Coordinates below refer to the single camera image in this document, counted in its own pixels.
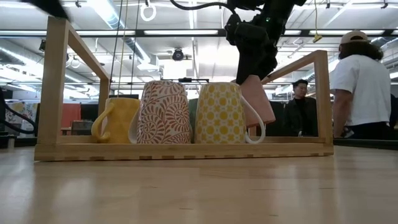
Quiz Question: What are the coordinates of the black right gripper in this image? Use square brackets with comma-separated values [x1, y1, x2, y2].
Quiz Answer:
[224, 14, 279, 86]

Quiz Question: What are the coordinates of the plain pink mug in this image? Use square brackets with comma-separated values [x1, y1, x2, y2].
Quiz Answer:
[231, 74, 277, 129]

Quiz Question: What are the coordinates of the yellow dotted pattern mug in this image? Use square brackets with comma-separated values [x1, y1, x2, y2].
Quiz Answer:
[193, 82, 267, 145]

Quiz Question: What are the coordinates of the sage green mug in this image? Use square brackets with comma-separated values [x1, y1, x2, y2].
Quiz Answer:
[187, 98, 200, 143]

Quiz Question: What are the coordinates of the orange leaf pattern mug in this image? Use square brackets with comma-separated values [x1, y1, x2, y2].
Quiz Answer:
[128, 80, 193, 145]

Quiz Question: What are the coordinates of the plain yellow mug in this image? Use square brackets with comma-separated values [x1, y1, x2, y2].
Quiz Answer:
[90, 97, 142, 144]

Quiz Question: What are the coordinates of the person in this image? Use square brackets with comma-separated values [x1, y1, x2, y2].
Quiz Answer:
[329, 29, 392, 139]
[283, 78, 319, 138]

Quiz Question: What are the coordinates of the black overhead rig beam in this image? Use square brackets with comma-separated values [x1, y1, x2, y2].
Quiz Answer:
[0, 28, 398, 39]

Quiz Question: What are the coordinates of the red curtain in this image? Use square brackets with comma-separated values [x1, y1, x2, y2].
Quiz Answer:
[60, 103, 83, 129]

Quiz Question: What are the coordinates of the floral patterned cloth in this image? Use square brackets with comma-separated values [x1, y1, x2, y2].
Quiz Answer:
[5, 100, 39, 126]

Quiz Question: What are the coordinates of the yellow hanging cable with hook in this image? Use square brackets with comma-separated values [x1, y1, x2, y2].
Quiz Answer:
[312, 0, 323, 44]

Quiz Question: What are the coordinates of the wooden slatted tray with handles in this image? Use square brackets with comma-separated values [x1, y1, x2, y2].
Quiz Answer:
[34, 16, 335, 162]

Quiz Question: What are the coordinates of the white cable ring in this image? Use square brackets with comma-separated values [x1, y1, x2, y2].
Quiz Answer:
[139, 2, 157, 22]

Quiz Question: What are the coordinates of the thin black hanging cable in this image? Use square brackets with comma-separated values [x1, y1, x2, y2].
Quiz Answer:
[110, 0, 124, 78]

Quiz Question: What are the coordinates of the thick black looped cable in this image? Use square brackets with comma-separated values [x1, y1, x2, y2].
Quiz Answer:
[0, 86, 38, 135]

